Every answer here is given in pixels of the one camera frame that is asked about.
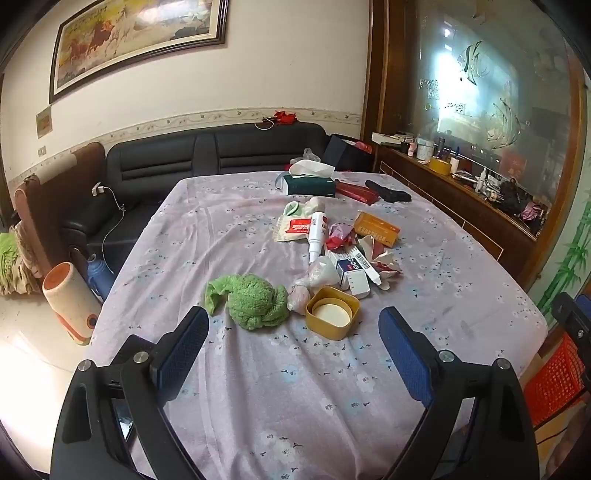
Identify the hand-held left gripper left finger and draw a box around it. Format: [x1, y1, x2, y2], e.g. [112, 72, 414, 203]
[50, 305, 211, 480]

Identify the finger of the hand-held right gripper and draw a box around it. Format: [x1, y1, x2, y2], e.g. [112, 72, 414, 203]
[551, 292, 591, 370]

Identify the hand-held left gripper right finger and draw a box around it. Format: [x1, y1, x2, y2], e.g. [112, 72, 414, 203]
[378, 305, 541, 480]

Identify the red plastic basket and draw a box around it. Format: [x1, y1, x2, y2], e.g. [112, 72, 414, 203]
[523, 331, 588, 428]

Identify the red white wrapper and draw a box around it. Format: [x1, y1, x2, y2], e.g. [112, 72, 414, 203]
[323, 222, 403, 291]

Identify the white blue box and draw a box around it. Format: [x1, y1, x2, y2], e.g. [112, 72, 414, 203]
[333, 246, 384, 297]

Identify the clear plastic bag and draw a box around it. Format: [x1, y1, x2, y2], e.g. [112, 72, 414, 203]
[286, 255, 342, 315]

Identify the orange box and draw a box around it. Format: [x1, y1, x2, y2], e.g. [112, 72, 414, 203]
[353, 211, 402, 248]

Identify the cream packet red label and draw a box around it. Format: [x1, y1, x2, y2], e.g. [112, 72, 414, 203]
[276, 216, 311, 243]

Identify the mint white sock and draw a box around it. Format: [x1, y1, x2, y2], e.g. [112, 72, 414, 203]
[283, 197, 326, 219]

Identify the yellow round container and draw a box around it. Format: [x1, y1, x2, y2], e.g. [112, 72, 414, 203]
[305, 285, 361, 341]

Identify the green towel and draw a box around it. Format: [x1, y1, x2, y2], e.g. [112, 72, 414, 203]
[204, 274, 291, 329]

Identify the blue thermos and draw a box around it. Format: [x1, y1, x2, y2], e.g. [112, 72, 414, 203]
[84, 253, 115, 305]

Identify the pink bag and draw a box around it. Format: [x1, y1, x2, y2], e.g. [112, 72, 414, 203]
[519, 203, 548, 227]

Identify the purple floral tablecloth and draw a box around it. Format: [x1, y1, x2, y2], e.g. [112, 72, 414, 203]
[90, 172, 550, 480]

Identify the white orange thermos jug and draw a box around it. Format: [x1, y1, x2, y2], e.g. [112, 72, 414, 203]
[41, 261, 102, 346]

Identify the black handbag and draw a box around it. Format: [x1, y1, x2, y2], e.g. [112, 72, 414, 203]
[496, 178, 525, 215]

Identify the white tube bottle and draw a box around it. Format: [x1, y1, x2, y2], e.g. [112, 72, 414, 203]
[308, 211, 330, 265]

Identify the wooden cabinet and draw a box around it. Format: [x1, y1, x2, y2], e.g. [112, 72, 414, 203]
[372, 138, 539, 291]

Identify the black cloth item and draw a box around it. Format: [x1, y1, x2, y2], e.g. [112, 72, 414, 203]
[365, 179, 413, 204]

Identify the red pouch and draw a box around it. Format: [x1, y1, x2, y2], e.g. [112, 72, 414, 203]
[334, 179, 380, 205]

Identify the black sofa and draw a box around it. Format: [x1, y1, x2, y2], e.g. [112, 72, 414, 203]
[62, 121, 329, 273]

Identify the green floral blanket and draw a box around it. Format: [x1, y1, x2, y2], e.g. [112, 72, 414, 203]
[0, 224, 43, 297]

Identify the green tissue box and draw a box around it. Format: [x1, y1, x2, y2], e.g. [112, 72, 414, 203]
[281, 159, 337, 200]

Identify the brown wooden armchair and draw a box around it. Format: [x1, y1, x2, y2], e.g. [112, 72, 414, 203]
[13, 141, 108, 287]

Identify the black gift bag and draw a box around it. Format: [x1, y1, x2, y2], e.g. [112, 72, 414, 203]
[323, 133, 376, 173]

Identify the etched glass wooden partition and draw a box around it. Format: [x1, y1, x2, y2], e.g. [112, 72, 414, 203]
[362, 0, 591, 241]

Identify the framed horse painting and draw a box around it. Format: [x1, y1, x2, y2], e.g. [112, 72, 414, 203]
[48, 0, 230, 104]

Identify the green bamboo wall painting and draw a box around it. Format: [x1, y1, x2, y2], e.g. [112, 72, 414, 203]
[536, 226, 591, 319]

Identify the white charger with cable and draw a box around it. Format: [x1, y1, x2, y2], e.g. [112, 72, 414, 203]
[91, 182, 127, 278]

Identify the small wall plaque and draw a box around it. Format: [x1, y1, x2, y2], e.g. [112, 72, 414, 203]
[36, 105, 54, 139]

